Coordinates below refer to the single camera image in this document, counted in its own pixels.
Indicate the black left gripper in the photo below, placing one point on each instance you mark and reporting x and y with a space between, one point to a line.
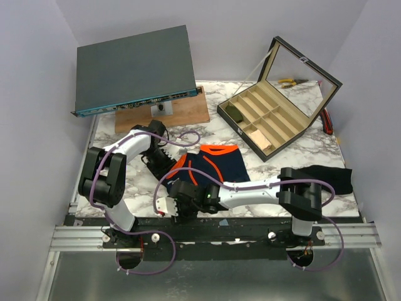
161 170

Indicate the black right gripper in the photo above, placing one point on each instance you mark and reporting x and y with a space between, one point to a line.
183 211

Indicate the navy orange underwear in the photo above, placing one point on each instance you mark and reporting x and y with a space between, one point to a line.
222 162

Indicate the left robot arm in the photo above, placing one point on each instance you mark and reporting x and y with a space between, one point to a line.
102 180

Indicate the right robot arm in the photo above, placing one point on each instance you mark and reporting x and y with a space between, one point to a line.
298 195

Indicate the green rolled underwear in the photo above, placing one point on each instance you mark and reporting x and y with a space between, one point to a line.
234 113

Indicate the cream rolled underwear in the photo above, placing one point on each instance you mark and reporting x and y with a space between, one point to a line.
260 140

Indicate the black white underwear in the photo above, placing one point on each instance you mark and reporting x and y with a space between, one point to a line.
339 178

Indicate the wooden board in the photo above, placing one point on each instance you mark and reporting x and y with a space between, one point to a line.
178 112

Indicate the black compartment organizer box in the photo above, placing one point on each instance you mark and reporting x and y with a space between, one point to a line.
282 115

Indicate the red black utility knife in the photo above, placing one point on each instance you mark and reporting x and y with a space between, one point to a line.
326 122

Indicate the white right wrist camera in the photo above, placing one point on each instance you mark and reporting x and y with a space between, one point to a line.
166 206

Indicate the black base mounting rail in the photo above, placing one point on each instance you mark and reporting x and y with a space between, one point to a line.
206 239

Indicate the metal switch stand bracket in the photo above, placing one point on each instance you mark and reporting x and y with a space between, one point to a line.
162 109

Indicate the grey network switch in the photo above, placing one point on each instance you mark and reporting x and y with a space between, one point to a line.
130 72

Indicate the yellow handled pliers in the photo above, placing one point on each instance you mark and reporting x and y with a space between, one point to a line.
289 82

